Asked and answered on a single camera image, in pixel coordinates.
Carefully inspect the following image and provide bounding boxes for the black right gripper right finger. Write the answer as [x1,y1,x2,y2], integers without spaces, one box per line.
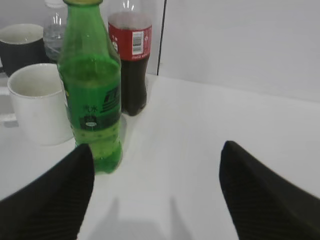
[219,140,320,240]

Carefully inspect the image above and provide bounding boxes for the clear water bottle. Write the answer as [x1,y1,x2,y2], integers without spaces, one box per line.
[43,0,68,63]

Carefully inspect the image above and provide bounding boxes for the green plastic soda bottle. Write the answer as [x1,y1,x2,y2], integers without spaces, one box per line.
[57,0,122,174]

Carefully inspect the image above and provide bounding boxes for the white ceramic mug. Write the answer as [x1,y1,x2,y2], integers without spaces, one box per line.
[7,63,73,146]

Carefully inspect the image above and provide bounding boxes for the cola bottle red label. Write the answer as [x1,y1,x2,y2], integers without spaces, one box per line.
[107,0,152,116]

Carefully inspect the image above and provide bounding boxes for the black mug rear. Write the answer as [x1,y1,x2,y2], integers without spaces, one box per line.
[0,23,50,77]

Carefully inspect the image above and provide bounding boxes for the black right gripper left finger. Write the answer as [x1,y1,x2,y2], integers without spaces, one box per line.
[0,144,95,240]

